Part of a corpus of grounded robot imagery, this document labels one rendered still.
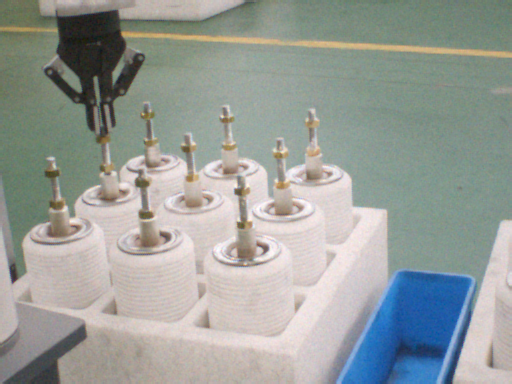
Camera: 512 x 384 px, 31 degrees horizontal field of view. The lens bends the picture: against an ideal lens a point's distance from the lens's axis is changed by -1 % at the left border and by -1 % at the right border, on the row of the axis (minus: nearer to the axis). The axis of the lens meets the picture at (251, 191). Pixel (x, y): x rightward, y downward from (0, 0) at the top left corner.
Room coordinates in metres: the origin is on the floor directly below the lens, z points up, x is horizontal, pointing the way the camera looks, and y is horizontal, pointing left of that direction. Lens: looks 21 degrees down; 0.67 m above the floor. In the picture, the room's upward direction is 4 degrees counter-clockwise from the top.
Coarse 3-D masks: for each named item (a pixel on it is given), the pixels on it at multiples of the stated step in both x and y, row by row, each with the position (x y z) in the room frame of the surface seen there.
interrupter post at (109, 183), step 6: (102, 174) 1.11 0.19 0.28; (114, 174) 1.11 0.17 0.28; (102, 180) 1.10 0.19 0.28; (108, 180) 1.10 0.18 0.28; (114, 180) 1.10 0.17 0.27; (102, 186) 1.10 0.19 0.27; (108, 186) 1.10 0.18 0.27; (114, 186) 1.10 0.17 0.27; (102, 192) 1.11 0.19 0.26; (108, 192) 1.10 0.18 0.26; (114, 192) 1.10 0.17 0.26; (108, 198) 1.10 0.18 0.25
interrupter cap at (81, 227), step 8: (40, 224) 1.02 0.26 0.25; (48, 224) 1.02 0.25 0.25; (72, 224) 1.02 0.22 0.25; (80, 224) 1.02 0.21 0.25; (88, 224) 1.01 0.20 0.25; (32, 232) 1.00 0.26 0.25; (40, 232) 1.00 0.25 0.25; (48, 232) 1.01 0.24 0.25; (72, 232) 1.00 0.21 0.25; (80, 232) 0.99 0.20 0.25; (88, 232) 0.99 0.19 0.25; (32, 240) 0.98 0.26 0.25; (40, 240) 0.97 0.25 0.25; (48, 240) 0.98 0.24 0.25; (56, 240) 0.97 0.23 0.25; (64, 240) 0.97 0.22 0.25; (72, 240) 0.97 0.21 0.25
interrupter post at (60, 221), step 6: (54, 210) 1.00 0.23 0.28; (60, 210) 1.00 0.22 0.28; (66, 210) 1.00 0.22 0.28; (54, 216) 0.99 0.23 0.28; (60, 216) 0.99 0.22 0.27; (66, 216) 1.00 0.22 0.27; (54, 222) 0.99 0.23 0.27; (60, 222) 0.99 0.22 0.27; (66, 222) 1.00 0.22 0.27; (54, 228) 1.00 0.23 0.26; (60, 228) 0.99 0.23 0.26; (66, 228) 1.00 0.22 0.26; (54, 234) 1.00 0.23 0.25; (60, 234) 0.99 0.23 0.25
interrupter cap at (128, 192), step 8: (120, 184) 1.14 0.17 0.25; (128, 184) 1.14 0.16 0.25; (88, 192) 1.12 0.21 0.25; (96, 192) 1.12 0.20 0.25; (120, 192) 1.12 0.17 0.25; (128, 192) 1.11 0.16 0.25; (136, 192) 1.11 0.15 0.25; (88, 200) 1.09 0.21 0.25; (96, 200) 1.09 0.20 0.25; (104, 200) 1.09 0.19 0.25; (112, 200) 1.09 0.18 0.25; (120, 200) 1.08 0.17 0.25; (128, 200) 1.08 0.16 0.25
